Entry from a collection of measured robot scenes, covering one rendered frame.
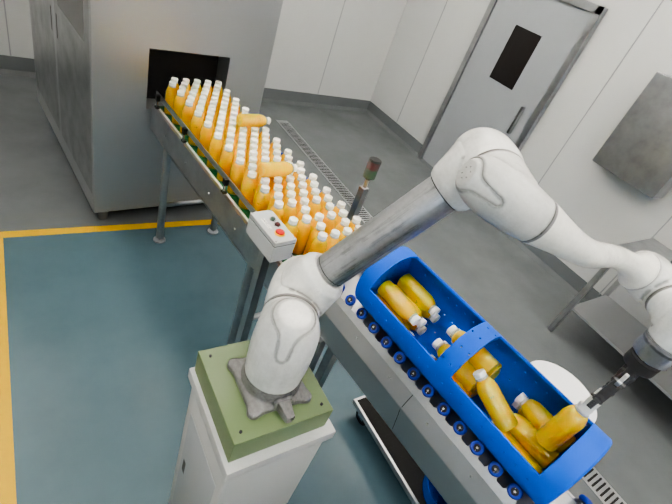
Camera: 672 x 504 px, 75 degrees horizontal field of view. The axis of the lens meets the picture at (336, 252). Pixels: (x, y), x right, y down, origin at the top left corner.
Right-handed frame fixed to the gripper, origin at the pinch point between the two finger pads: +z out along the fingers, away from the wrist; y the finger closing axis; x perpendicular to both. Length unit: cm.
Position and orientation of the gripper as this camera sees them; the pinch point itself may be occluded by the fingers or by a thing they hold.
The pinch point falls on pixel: (592, 402)
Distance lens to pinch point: 141.9
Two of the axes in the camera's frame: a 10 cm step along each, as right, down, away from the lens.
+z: -3.1, 7.4, 5.9
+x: -5.7, -6.4, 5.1
